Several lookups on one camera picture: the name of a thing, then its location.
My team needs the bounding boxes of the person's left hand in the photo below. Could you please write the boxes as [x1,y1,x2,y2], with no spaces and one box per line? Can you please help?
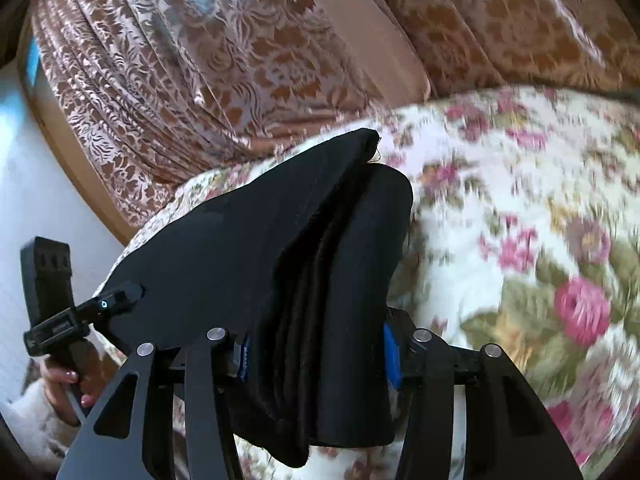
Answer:
[41,357,101,427]

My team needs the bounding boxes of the wooden window frame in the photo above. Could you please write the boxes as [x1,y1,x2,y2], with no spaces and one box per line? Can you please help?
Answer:
[17,10,132,247]

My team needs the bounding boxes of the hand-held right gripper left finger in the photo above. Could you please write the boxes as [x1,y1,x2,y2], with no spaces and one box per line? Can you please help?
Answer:
[57,327,251,480]

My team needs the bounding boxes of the floral bedsheet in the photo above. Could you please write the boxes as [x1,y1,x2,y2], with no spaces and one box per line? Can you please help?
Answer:
[92,85,640,480]

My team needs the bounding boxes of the person's left forearm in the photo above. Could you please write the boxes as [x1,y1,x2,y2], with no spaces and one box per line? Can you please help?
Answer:
[0,377,73,463]

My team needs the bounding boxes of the brown patterned curtain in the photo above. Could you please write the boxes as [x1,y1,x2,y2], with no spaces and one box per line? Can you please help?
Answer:
[350,0,635,100]
[30,0,383,228]

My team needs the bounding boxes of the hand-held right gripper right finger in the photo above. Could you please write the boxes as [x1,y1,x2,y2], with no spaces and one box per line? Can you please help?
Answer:
[382,307,583,480]

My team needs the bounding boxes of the plain tan curtain panel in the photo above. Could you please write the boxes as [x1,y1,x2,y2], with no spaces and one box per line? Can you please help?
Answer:
[285,0,434,111]

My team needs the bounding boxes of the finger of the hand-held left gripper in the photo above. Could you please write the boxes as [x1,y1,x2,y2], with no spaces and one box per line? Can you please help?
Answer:
[75,282,147,323]

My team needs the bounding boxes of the black pants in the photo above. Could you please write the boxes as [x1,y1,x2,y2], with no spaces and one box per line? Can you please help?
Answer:
[95,128,414,469]

